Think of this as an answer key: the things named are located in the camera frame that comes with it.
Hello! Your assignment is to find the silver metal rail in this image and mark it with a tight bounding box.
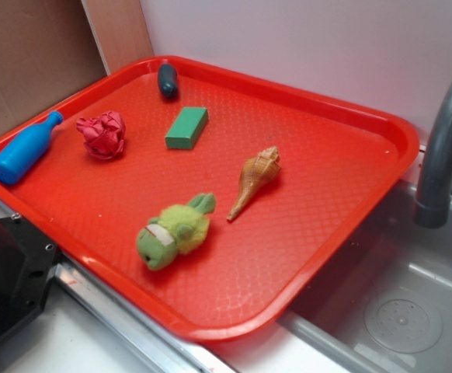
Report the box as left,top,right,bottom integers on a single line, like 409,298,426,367
0,182,239,373

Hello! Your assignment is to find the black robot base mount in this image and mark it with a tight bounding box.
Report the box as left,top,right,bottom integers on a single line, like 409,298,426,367
0,217,59,344

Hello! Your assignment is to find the blue plastic bottle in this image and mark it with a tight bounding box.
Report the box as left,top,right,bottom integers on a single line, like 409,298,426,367
0,111,64,185

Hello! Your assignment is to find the grey plastic sink basin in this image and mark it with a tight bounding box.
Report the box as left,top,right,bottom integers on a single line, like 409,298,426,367
210,145,452,373

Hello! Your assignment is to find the green rectangular block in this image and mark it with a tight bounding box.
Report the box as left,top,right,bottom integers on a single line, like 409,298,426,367
165,107,209,150

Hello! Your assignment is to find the brown cardboard panel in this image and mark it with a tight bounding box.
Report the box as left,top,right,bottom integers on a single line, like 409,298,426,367
0,1,153,136

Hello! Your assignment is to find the green plush turtle toy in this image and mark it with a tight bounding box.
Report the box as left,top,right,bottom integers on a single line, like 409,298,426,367
136,193,216,271

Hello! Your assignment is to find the grey toy faucet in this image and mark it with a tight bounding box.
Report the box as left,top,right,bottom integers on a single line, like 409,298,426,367
413,83,452,228

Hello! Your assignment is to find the brown spiral seashell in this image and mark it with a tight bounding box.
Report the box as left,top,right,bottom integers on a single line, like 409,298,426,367
227,146,281,221

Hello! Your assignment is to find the dark teal toy pickle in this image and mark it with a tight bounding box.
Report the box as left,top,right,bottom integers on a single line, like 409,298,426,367
158,63,179,99

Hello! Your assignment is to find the red plastic tray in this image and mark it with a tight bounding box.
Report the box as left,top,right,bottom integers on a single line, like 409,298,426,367
0,57,419,342

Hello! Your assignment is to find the crumpled red paper ball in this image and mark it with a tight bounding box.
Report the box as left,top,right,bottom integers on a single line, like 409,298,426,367
76,110,126,160

